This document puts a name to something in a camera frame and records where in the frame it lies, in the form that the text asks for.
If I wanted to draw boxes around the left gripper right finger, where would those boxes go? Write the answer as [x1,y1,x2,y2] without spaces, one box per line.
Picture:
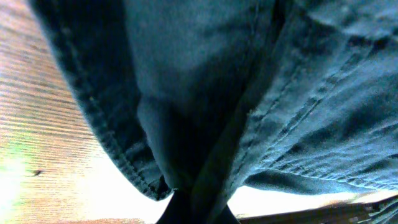
[214,205,240,224]

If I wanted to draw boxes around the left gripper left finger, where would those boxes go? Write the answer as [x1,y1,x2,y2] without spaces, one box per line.
[156,190,192,224]

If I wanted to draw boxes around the navy blue shorts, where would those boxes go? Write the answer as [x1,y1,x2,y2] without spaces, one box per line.
[29,0,397,223]

